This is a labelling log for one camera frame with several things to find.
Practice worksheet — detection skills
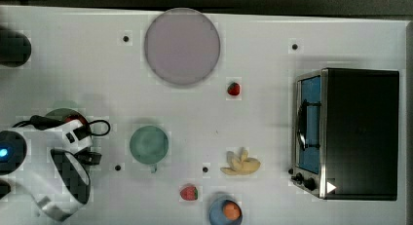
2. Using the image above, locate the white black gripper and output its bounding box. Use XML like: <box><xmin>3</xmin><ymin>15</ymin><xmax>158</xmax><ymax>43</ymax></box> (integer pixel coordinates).
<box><xmin>46</xmin><ymin>120</ymin><xmax>101</xmax><ymax>166</ymax></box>

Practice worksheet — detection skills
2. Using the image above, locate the red plush ketchup bottle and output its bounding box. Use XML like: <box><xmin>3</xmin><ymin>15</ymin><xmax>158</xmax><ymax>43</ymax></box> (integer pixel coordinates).
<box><xmin>64</xmin><ymin>114</ymin><xmax>88</xmax><ymax>125</ymax></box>

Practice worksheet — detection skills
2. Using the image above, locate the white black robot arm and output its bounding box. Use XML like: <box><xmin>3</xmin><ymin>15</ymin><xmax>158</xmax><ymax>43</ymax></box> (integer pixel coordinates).
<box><xmin>1</xmin><ymin>120</ymin><xmax>92</xmax><ymax>222</ymax></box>

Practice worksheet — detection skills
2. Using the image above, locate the green perforated strainer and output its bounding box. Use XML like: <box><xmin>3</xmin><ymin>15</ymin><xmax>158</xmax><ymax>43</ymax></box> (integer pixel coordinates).
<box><xmin>46</xmin><ymin>100</ymin><xmax>85</xmax><ymax>121</ymax></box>

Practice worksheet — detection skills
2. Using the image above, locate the black pot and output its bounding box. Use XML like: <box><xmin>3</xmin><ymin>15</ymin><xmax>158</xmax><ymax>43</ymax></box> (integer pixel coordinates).
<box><xmin>0</xmin><ymin>28</ymin><xmax>31</xmax><ymax>67</ymax></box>

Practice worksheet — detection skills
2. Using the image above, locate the large plush strawberry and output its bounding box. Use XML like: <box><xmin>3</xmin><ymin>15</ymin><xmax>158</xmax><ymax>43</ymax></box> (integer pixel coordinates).
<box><xmin>180</xmin><ymin>185</ymin><xmax>199</xmax><ymax>202</ymax></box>

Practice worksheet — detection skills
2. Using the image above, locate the blue cup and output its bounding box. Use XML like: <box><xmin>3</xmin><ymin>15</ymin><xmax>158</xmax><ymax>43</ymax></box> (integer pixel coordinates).
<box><xmin>208</xmin><ymin>197</ymin><xmax>243</xmax><ymax>225</ymax></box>

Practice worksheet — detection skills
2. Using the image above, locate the small plush strawberry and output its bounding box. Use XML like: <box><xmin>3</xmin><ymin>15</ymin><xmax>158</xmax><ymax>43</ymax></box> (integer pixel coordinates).
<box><xmin>227</xmin><ymin>83</ymin><xmax>241</xmax><ymax>96</ymax></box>

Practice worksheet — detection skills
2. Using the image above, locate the peeled plush banana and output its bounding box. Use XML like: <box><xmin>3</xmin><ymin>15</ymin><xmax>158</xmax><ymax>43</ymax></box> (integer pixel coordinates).
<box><xmin>220</xmin><ymin>148</ymin><xmax>261</xmax><ymax>175</ymax></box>

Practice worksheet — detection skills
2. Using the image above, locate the orange ball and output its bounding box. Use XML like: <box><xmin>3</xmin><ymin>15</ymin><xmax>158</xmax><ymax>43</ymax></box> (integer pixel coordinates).
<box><xmin>223</xmin><ymin>201</ymin><xmax>242</xmax><ymax>220</ymax></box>

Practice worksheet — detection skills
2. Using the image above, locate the silver black toaster oven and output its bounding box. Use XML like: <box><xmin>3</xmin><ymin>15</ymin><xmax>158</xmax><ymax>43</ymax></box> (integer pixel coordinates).
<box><xmin>288</xmin><ymin>68</ymin><xmax>400</xmax><ymax>201</ymax></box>

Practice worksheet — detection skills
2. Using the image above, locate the black cable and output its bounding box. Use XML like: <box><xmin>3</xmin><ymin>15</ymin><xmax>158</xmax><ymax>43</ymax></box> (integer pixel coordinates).
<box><xmin>12</xmin><ymin>114</ymin><xmax>112</xmax><ymax>137</ymax></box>

